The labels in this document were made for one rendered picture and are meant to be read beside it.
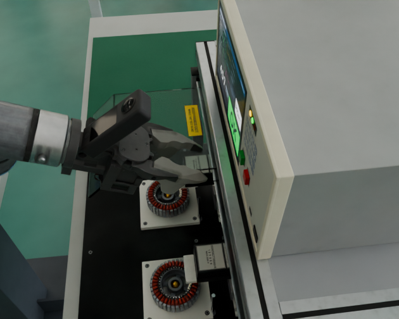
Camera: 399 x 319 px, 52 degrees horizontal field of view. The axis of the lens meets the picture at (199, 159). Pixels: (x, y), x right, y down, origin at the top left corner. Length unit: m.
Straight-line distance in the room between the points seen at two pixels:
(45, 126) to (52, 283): 1.39
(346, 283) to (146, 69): 1.10
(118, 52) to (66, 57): 1.38
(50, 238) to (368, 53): 1.67
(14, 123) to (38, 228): 1.54
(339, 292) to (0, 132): 0.51
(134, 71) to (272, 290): 1.08
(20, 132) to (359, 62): 0.48
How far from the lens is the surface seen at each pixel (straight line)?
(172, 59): 1.58
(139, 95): 0.55
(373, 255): 0.69
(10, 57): 3.13
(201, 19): 1.80
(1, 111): 0.58
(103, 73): 1.55
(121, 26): 1.79
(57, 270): 1.94
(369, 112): 0.58
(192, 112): 0.90
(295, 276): 0.64
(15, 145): 0.58
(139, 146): 0.60
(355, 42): 0.70
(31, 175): 2.30
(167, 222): 1.06
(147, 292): 0.98
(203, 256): 0.86
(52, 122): 0.58
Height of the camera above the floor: 1.69
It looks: 50 degrees down
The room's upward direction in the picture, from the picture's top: straight up
